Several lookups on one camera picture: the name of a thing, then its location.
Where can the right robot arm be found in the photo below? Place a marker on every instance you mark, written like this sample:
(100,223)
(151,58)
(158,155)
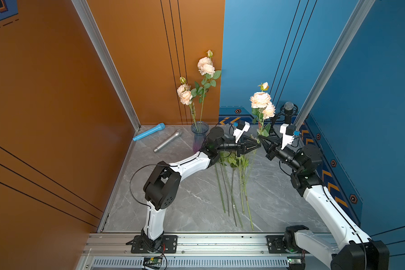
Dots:
(354,249)

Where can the left green circuit board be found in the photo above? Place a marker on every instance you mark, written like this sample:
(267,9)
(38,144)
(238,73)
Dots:
(152,263)

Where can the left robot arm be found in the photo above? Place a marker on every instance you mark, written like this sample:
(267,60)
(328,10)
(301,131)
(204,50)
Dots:
(163,183)

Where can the purple glass vase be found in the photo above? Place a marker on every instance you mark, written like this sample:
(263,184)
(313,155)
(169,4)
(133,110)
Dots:
(199,130)

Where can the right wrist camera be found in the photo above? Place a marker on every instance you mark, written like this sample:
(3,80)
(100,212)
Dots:
(289,134)

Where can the aluminium corner post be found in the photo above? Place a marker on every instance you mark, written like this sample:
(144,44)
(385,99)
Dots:
(90,25)
(351,28)

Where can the left aluminium corner post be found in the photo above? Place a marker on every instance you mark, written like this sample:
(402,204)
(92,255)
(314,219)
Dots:
(90,25)

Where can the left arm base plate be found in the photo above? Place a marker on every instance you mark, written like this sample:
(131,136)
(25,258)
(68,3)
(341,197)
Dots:
(167,245)

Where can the pink rose stem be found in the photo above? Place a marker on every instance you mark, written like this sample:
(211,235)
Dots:
(186,95)
(262,109)
(210,75)

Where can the right green circuit board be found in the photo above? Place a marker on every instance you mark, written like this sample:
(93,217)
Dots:
(295,263)

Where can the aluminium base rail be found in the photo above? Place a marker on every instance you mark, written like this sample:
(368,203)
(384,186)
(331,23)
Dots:
(200,251)

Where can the light blue flower stem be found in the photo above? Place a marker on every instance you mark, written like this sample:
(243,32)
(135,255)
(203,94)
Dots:
(230,204)

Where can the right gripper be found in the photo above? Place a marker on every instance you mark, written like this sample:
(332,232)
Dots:
(271,149)

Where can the red flower stem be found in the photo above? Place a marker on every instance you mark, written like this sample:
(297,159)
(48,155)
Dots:
(233,164)

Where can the green circuit board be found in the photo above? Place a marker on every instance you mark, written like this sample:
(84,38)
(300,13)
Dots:
(152,263)
(295,263)

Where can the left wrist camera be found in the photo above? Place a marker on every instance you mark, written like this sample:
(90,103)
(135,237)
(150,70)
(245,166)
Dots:
(240,127)

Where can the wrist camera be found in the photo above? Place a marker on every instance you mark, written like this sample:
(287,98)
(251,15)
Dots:
(240,127)
(289,134)

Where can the right aluminium corner post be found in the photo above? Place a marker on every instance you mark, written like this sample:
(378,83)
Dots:
(351,28)

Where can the peach poppy flower stem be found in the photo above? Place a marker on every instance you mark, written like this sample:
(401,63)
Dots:
(243,168)

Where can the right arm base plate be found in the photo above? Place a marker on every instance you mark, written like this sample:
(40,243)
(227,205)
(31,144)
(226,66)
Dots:
(282,244)

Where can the silver microphone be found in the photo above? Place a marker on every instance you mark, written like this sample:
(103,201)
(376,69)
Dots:
(178,133)

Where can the orange flower stem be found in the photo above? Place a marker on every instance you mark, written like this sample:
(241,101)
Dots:
(219,186)

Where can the blue microphone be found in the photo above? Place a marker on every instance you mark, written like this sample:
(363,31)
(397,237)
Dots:
(144,134)

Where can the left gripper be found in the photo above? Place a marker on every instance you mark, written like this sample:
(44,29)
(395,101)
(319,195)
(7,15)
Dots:
(241,148)

